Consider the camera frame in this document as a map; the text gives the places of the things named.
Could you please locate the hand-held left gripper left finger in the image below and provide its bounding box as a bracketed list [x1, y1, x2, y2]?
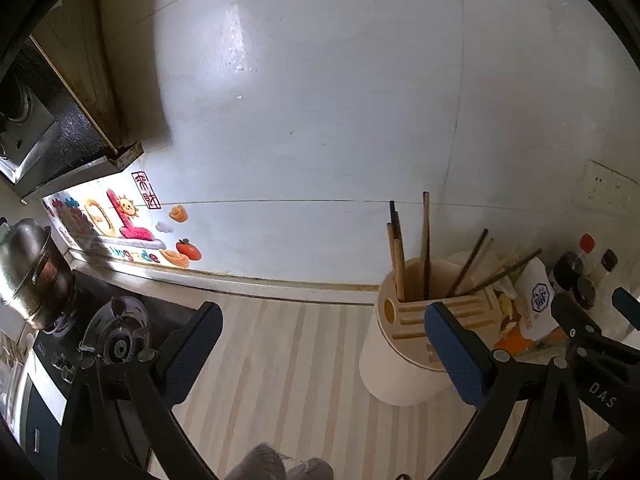
[57, 301, 224, 480]

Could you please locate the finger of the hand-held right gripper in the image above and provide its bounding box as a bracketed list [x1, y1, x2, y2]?
[613, 287, 640, 317]
[551, 291, 604, 349]

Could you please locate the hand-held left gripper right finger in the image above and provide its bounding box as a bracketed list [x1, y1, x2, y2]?
[424, 301, 589, 480]

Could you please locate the cream plastic utensil holder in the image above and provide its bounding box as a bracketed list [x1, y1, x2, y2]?
[359, 256, 507, 407]

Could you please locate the brown wooden chopstick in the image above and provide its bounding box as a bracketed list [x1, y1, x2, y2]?
[394, 238, 407, 302]
[422, 191, 431, 300]
[462, 237, 496, 286]
[482, 253, 524, 285]
[386, 222, 402, 302]

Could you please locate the black cap jar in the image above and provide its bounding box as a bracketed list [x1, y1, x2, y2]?
[572, 277, 597, 311]

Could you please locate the white bag with blue logo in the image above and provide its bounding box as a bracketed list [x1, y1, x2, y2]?
[512, 259, 557, 344]

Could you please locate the black cap bottle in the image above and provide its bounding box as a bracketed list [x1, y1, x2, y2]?
[552, 251, 585, 294]
[597, 248, 619, 282]

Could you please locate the black gas stove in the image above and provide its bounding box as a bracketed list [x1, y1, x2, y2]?
[27, 274, 202, 403]

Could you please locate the orange package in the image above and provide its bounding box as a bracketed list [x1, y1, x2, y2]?
[492, 327, 534, 356]

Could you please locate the red cap bottle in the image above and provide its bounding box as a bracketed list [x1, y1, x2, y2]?
[577, 233, 597, 267]

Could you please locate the gas stove burner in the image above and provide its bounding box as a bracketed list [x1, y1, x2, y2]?
[80, 296, 151, 367]

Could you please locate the grey cloth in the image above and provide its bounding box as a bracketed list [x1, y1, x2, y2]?
[224, 442, 335, 480]

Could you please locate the steel cooking pot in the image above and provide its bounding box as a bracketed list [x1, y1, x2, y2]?
[0, 217, 77, 332]

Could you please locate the steel range hood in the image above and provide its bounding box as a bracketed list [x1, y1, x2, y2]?
[0, 35, 144, 202]

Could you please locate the orange persimmon wall sticker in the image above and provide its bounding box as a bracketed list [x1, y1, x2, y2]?
[175, 237, 204, 262]

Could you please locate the white wall outlet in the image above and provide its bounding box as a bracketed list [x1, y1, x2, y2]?
[571, 159, 640, 217]

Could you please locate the colourful wall sticker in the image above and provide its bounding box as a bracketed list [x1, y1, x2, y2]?
[42, 170, 169, 266]

